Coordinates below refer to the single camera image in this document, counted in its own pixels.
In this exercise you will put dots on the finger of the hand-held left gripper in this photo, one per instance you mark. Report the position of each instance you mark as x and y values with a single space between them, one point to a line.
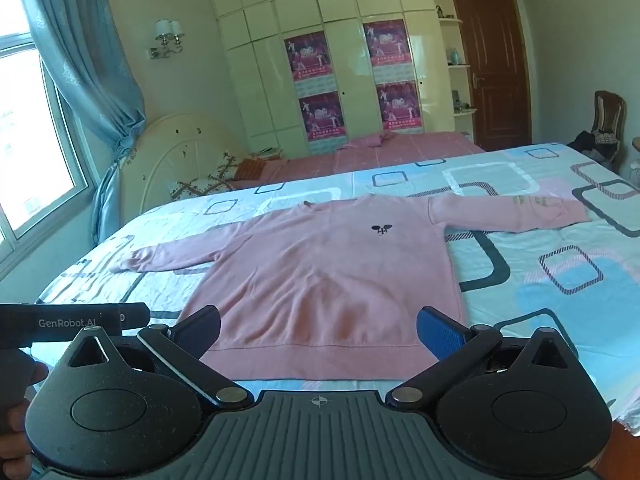
135 316

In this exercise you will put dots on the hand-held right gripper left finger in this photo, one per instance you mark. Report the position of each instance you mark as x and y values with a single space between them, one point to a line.
200 332

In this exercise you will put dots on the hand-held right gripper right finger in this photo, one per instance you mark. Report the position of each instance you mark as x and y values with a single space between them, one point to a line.
440 332

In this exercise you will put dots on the pink sweater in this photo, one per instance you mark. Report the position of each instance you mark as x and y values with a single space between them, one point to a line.
320 280

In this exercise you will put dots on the dark clothes pile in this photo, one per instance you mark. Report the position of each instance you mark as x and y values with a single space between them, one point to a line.
592 144

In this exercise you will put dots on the person's left hand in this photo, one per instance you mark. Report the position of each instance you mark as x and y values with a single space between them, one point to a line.
15 440

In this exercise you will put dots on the patterned blue white blanket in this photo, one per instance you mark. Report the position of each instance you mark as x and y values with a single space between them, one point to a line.
540 280

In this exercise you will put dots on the patterned white pillow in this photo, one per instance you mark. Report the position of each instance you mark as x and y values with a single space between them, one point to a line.
205 182

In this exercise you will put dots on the cream round headboard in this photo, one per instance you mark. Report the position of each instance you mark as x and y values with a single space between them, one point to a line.
170 150

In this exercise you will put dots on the orange striped pillow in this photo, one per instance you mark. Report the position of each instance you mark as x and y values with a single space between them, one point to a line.
255 169

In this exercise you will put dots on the pink checked bed sheet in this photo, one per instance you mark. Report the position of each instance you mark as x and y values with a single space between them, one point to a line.
400 152

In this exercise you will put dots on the window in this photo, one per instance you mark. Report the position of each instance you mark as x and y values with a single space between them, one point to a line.
30 135

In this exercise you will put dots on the folded pink cloth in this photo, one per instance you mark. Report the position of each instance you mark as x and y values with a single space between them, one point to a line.
370 141

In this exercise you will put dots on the cream wardrobe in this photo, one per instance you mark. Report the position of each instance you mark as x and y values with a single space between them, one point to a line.
260 85

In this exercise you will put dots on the blue curtain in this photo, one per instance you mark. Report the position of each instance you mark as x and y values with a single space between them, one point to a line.
90 60

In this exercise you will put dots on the white corner shelf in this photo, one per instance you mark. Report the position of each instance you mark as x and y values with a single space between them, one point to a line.
459 67

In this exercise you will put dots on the brown wooden door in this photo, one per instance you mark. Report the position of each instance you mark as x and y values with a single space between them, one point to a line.
492 70

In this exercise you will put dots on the brown wooden chair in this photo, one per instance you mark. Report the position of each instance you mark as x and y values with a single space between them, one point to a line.
609 115

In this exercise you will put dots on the pink wall poster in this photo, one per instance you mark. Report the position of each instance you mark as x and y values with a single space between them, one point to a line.
386 52
322 122
399 106
306 62

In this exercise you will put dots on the wall lamp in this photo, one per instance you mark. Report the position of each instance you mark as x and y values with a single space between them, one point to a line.
167 35

